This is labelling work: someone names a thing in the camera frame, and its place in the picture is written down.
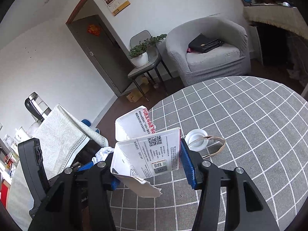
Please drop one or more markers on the potted green plant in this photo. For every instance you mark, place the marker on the potted green plant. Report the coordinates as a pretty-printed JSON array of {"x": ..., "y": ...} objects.
[{"x": 139, "y": 59}]

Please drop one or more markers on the flat cardboard box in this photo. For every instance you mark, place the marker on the flat cardboard box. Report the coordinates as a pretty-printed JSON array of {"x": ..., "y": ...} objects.
[{"x": 136, "y": 95}]

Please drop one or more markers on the grey checked tablecloth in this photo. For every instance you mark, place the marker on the grey checked tablecloth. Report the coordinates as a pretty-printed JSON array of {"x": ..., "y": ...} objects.
[{"x": 240, "y": 125}]

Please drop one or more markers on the grey armchair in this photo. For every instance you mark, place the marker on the grey armchair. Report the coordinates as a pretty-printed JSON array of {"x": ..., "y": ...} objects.
[{"x": 211, "y": 62}]

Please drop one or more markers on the white printed package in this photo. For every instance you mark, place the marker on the white printed package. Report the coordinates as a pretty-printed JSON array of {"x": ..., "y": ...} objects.
[{"x": 134, "y": 154}]

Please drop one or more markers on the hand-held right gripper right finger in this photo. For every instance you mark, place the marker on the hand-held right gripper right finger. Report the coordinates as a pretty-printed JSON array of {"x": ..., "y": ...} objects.
[{"x": 189, "y": 163}]

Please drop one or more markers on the white computer mouse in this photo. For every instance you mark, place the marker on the white computer mouse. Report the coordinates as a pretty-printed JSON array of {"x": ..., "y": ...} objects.
[{"x": 287, "y": 3}]

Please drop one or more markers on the grey dining chair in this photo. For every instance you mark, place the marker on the grey dining chair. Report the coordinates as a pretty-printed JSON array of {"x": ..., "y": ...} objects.
[{"x": 144, "y": 67}]

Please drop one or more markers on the large white paper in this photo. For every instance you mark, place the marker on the large white paper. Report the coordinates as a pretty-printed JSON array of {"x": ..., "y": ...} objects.
[{"x": 103, "y": 154}]

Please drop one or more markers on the glass electric kettle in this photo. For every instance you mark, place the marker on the glass electric kettle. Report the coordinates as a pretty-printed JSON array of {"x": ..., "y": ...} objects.
[{"x": 36, "y": 105}]

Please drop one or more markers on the black handbag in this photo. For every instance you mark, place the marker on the black handbag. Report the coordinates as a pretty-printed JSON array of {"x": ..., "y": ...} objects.
[{"x": 204, "y": 44}]

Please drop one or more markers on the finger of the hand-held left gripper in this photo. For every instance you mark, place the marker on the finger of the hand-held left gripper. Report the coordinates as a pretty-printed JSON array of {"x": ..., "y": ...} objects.
[{"x": 85, "y": 166}]

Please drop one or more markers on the grey door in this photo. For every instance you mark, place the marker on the grey door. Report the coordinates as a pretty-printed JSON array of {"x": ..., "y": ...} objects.
[{"x": 103, "y": 57}]

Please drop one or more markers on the desk with beige cloth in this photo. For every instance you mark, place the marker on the desk with beige cloth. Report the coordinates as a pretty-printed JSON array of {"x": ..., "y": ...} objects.
[{"x": 274, "y": 15}]

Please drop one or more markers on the white plastic lid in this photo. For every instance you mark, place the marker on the white plastic lid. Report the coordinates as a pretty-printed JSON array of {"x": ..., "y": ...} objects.
[{"x": 196, "y": 137}]

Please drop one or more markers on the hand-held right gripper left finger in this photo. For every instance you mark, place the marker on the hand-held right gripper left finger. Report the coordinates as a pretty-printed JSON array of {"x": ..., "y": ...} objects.
[{"x": 114, "y": 184}]

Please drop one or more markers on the wall calendar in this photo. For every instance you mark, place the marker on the wall calendar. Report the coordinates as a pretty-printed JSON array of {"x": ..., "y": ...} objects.
[{"x": 116, "y": 1}]

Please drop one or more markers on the blue stool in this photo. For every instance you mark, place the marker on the blue stool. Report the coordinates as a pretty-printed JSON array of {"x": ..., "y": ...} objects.
[{"x": 90, "y": 124}]

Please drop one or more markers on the red door decoration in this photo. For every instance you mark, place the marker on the red door decoration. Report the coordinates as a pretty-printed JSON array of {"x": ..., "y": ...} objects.
[{"x": 93, "y": 30}]

